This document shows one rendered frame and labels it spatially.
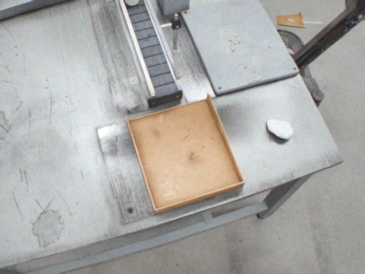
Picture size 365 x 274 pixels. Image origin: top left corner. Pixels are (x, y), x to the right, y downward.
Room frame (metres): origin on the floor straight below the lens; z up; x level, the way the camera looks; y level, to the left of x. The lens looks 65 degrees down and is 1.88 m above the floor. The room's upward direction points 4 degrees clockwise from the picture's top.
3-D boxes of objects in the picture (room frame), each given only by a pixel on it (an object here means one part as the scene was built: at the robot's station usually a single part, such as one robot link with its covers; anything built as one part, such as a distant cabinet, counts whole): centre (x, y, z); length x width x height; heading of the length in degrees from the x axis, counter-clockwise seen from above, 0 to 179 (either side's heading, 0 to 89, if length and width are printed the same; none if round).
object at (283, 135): (0.53, -0.29, 0.85); 0.08 x 0.07 x 0.04; 29
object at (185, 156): (0.43, -0.01, 0.85); 0.30 x 0.26 x 0.04; 22
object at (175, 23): (0.80, 0.06, 0.91); 0.07 x 0.03 x 0.16; 112
